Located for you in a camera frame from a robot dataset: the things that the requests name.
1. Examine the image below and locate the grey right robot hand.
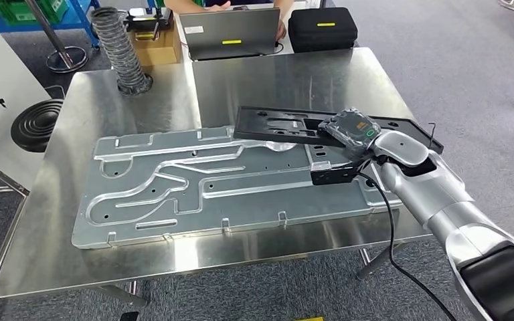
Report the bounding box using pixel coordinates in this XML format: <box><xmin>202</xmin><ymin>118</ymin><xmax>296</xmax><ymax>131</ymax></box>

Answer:
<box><xmin>318</xmin><ymin>107</ymin><xmax>382</xmax><ymax>161</ymax></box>

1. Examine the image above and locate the black plastic plate part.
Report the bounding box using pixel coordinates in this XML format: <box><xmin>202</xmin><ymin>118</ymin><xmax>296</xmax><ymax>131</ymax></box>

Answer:
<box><xmin>232</xmin><ymin>106</ymin><xmax>445</xmax><ymax>155</ymax></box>

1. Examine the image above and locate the stainless steel workbench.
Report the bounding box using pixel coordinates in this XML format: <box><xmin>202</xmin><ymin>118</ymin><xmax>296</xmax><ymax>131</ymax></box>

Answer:
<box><xmin>0</xmin><ymin>47</ymin><xmax>440</xmax><ymax>306</ymax></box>

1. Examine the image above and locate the black carry case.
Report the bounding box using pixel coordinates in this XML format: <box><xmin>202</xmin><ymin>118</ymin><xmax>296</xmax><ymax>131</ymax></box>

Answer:
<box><xmin>288</xmin><ymin>7</ymin><xmax>359</xmax><ymax>54</ymax></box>

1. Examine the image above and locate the stamped silver metal panel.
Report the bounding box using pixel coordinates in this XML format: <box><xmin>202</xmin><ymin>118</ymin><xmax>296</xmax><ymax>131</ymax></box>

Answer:
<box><xmin>71</xmin><ymin>125</ymin><xmax>404</xmax><ymax>250</ymax></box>

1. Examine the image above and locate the grey laptop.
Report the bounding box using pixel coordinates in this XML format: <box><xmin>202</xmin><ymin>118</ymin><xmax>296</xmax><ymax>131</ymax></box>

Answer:
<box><xmin>179</xmin><ymin>7</ymin><xmax>281</xmax><ymax>62</ymax></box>

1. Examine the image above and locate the brown cardboard box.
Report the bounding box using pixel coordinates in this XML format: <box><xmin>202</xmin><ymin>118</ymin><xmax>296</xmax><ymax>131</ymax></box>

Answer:
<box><xmin>128</xmin><ymin>26</ymin><xmax>183</xmax><ymax>68</ymax></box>

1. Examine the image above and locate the black device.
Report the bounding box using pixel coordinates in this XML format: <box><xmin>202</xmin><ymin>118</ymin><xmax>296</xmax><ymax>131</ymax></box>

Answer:
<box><xmin>124</xmin><ymin>6</ymin><xmax>173</xmax><ymax>33</ymax></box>

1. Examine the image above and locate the steel pole stand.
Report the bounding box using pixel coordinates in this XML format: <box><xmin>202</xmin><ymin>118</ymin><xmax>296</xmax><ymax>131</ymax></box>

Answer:
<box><xmin>24</xmin><ymin>0</ymin><xmax>88</xmax><ymax>74</ymax></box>

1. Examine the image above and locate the black round stool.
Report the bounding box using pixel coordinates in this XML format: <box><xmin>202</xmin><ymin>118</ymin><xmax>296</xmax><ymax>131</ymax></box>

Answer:
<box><xmin>11</xmin><ymin>98</ymin><xmax>65</xmax><ymax>154</ymax></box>

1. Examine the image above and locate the green plastic bin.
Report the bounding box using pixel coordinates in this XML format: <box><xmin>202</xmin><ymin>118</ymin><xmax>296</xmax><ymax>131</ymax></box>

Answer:
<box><xmin>0</xmin><ymin>0</ymin><xmax>39</xmax><ymax>25</ymax></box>
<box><xmin>39</xmin><ymin>0</ymin><xmax>70</xmax><ymax>23</ymax></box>

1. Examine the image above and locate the blue cart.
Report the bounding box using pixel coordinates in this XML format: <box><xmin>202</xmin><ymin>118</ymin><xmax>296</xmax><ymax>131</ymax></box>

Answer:
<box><xmin>0</xmin><ymin>0</ymin><xmax>100</xmax><ymax>47</ymax></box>

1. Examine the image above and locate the white cabinet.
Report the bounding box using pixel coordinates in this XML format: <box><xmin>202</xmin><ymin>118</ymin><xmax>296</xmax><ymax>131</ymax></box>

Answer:
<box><xmin>0</xmin><ymin>22</ymin><xmax>63</xmax><ymax>191</ymax></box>

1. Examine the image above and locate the grey ribbed flexible hose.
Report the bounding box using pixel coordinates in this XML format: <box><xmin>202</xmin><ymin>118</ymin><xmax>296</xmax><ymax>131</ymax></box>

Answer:
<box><xmin>90</xmin><ymin>6</ymin><xmax>154</xmax><ymax>96</ymax></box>

